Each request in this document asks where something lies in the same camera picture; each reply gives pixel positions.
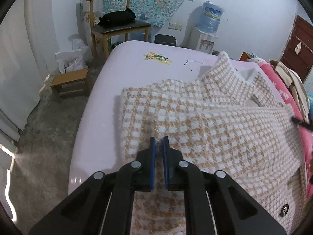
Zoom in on blue water bottle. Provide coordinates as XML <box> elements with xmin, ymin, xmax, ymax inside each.
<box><xmin>197</xmin><ymin>1</ymin><xmax>224</xmax><ymax>33</ymax></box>

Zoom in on wall power socket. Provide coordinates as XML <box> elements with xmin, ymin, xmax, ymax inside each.
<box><xmin>169</xmin><ymin>22</ymin><xmax>183</xmax><ymax>31</ymax></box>

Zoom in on teal garment on bed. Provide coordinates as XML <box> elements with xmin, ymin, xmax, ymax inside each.
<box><xmin>308</xmin><ymin>93</ymin><xmax>313</xmax><ymax>120</ymax></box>

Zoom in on black garment on chair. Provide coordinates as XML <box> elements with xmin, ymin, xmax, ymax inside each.
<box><xmin>98</xmin><ymin>9</ymin><xmax>136</xmax><ymax>29</ymax></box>

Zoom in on dark red wooden door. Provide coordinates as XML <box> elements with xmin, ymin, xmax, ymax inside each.
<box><xmin>281</xmin><ymin>15</ymin><xmax>313</xmax><ymax>82</ymax></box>

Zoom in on white water dispenser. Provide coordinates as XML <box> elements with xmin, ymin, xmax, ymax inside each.
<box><xmin>187</xmin><ymin>27</ymin><xmax>218</xmax><ymax>54</ymax></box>

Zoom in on pink floral blanket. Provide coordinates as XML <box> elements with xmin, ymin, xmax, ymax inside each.
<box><xmin>257</xmin><ymin>61</ymin><xmax>312</xmax><ymax>195</ymax></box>

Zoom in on wooden chair black seat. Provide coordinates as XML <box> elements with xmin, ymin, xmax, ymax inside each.
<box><xmin>86</xmin><ymin>0</ymin><xmax>151</xmax><ymax>58</ymax></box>

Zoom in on white curtain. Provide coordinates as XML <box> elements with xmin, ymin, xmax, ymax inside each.
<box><xmin>1</xmin><ymin>0</ymin><xmax>58</xmax><ymax>141</ymax></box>

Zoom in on beige garment pile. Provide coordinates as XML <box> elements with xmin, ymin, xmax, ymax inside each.
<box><xmin>270</xmin><ymin>60</ymin><xmax>310</xmax><ymax>122</ymax></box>

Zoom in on black trash bin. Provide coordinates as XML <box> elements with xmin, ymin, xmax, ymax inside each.
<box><xmin>154</xmin><ymin>34</ymin><xmax>177</xmax><ymax>46</ymax></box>

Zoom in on beige white houndstooth coat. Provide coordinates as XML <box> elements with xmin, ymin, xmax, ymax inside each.
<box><xmin>121</xmin><ymin>52</ymin><xmax>307</xmax><ymax>234</ymax></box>

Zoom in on white plastic bag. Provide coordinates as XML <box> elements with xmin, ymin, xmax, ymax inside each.
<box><xmin>55</xmin><ymin>38</ymin><xmax>93</xmax><ymax>74</ymax></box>

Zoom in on small wooden stool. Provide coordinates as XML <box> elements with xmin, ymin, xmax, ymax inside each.
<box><xmin>50</xmin><ymin>69</ymin><xmax>92</xmax><ymax>102</ymax></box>

